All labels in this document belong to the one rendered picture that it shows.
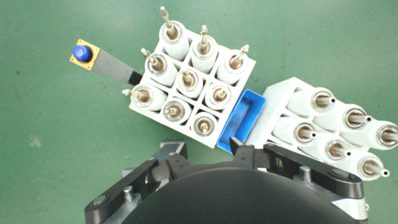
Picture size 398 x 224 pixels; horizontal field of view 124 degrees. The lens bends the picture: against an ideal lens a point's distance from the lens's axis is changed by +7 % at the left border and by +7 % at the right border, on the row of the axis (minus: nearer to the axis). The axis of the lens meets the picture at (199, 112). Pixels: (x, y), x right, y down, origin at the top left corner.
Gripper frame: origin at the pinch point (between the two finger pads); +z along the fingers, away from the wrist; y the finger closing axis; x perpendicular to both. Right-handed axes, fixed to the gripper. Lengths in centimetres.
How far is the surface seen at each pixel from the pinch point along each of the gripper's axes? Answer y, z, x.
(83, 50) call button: -30.2, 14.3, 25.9
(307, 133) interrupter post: 31.2, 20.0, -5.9
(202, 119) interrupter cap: -0.3, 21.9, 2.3
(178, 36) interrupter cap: -4.8, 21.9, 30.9
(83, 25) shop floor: -63, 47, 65
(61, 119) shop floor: -85, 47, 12
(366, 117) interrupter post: 48, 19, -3
